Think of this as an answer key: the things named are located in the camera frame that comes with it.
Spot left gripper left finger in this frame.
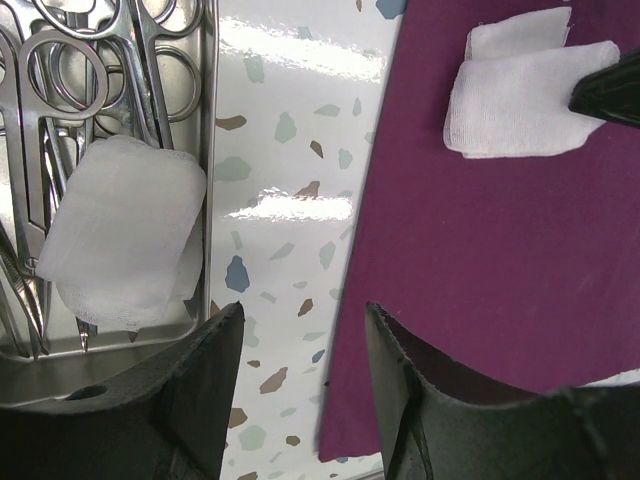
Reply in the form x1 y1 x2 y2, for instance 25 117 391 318
1 303 245 479

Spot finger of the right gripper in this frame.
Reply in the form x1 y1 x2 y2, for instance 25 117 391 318
568 49 640 128

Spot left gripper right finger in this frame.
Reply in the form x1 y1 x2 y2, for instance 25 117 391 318
365 303 639 479

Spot white gauze pad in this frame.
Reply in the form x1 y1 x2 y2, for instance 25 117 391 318
36 135 207 331
173 231 203 300
464 7 572 60
443 41 620 159

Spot steel forceps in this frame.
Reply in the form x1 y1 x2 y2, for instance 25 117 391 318
1 228 45 360

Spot steel scalpel handle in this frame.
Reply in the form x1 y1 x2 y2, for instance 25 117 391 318
1 31 50 354

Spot steel hemostat clamp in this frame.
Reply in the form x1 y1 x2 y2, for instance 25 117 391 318
33 1 122 41

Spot purple cloth mat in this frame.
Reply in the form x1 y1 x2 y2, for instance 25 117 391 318
318 1 639 462

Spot stainless steel instrument tray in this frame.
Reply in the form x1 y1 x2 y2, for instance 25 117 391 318
1 1 216 407

